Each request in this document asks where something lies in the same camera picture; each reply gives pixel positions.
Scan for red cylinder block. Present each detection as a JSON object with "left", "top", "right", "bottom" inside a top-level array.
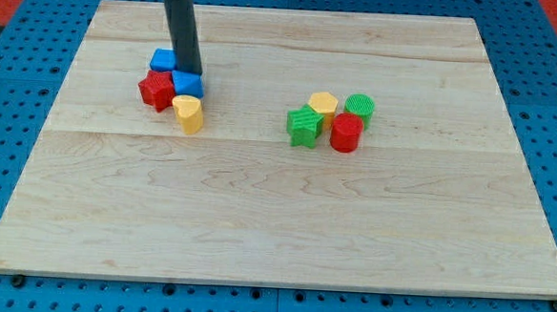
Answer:
[{"left": 330, "top": 113, "right": 364, "bottom": 153}]

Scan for red star block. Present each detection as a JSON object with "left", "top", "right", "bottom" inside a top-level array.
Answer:
[{"left": 138, "top": 70, "right": 175, "bottom": 113}]

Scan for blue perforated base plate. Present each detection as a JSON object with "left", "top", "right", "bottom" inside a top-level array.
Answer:
[{"left": 0, "top": 0, "right": 557, "bottom": 312}]

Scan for yellow heart block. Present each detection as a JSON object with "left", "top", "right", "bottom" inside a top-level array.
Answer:
[{"left": 172, "top": 94, "right": 204, "bottom": 135}]

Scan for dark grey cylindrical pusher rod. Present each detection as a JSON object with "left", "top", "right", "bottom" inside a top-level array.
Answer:
[{"left": 163, "top": 0, "right": 203, "bottom": 75}]

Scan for blue cube block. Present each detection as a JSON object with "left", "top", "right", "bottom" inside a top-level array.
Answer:
[{"left": 150, "top": 49, "right": 176, "bottom": 72}]

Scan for blue triangular block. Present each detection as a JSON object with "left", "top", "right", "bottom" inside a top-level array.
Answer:
[{"left": 171, "top": 71, "right": 204, "bottom": 98}]

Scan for green cylinder block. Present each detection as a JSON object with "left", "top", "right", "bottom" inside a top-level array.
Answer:
[{"left": 344, "top": 94, "right": 376, "bottom": 130}]

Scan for green star block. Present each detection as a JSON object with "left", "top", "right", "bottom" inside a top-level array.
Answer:
[{"left": 286, "top": 105, "right": 324, "bottom": 148}]

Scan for yellow hexagon block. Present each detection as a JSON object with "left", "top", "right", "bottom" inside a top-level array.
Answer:
[{"left": 308, "top": 92, "right": 339, "bottom": 131}]

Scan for light wooden board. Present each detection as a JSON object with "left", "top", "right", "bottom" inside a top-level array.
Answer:
[{"left": 0, "top": 0, "right": 557, "bottom": 300}]

